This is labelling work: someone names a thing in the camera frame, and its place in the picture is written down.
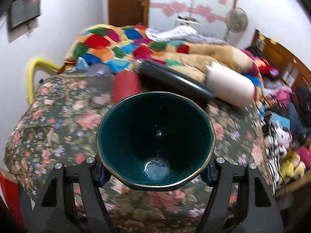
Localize dark green ceramic cup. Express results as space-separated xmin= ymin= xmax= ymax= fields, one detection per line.
xmin=96 ymin=91 xmax=216 ymax=191

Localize clear plastic cup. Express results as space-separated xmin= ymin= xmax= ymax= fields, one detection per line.
xmin=86 ymin=63 xmax=114 ymax=96

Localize yellow plush toy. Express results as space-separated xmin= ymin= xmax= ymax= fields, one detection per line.
xmin=280 ymin=152 xmax=306 ymax=180

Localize white plush toy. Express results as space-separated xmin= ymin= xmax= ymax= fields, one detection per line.
xmin=264 ymin=126 xmax=293 ymax=158

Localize floral dark green bedspread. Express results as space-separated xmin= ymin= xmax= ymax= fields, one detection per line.
xmin=3 ymin=75 xmax=272 ymax=232

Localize light blue box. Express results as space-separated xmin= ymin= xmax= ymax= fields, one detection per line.
xmin=272 ymin=112 xmax=290 ymax=129

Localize white thermos bottle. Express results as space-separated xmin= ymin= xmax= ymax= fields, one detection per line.
xmin=206 ymin=62 xmax=255 ymax=108

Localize red plush toy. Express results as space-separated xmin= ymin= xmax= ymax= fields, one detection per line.
xmin=253 ymin=57 xmax=279 ymax=77

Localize wooden headboard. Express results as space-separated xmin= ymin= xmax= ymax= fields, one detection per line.
xmin=252 ymin=29 xmax=310 ymax=90

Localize red thermos bottle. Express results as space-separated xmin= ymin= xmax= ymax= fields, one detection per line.
xmin=112 ymin=70 xmax=141 ymax=104

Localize yellow foam tube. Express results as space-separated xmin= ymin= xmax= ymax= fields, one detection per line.
xmin=25 ymin=57 xmax=61 ymax=105

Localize black thermos bottle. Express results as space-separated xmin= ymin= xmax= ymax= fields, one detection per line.
xmin=133 ymin=59 xmax=215 ymax=108

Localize colourful patchwork blanket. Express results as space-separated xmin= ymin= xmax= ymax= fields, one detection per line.
xmin=62 ymin=24 xmax=263 ymax=94

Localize standing electric fan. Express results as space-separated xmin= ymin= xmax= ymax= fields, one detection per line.
xmin=225 ymin=7 xmax=249 ymax=46

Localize white grey striped cloth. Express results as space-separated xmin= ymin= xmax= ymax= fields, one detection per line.
xmin=145 ymin=25 xmax=227 ymax=45

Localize brown wooden door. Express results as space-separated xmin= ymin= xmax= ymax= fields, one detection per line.
xmin=107 ymin=0 xmax=149 ymax=26

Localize small wall monitor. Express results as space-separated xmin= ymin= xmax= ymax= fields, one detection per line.
xmin=7 ymin=0 xmax=41 ymax=32

